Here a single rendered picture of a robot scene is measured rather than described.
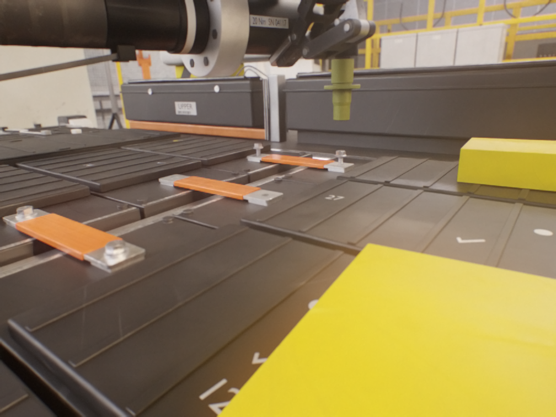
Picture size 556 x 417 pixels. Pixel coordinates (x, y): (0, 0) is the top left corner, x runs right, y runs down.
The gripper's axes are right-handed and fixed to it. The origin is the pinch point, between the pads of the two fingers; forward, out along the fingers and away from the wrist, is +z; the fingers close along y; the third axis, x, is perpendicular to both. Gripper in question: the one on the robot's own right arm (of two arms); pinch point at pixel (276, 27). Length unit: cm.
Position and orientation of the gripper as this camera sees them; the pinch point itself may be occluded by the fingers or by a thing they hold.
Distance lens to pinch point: 38.9
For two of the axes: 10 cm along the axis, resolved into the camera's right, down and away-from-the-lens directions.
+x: 7.9, -2.0, 5.8
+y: 3.3, 9.3, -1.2
